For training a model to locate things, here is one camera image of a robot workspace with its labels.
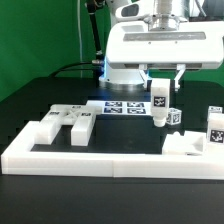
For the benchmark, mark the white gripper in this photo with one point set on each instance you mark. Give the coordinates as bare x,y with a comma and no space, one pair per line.
159,35

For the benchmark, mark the white chair seat part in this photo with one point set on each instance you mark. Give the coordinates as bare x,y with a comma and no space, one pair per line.
190,143

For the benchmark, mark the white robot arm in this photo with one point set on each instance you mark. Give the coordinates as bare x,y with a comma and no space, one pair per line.
130,78

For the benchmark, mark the white H-shaped chair back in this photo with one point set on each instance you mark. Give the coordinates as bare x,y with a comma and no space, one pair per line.
81,118

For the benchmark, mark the white tagged cube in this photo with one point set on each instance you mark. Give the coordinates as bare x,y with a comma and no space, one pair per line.
214,109
174,116

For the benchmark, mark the white tagged cube far right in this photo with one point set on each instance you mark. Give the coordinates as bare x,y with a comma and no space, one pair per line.
214,109

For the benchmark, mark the white tag base sheet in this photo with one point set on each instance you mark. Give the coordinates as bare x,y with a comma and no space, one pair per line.
122,107

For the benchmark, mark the white U-shaped fence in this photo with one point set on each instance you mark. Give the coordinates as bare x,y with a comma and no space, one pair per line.
19,158

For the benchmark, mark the black camera pole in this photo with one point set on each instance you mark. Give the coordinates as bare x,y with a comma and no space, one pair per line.
100,23

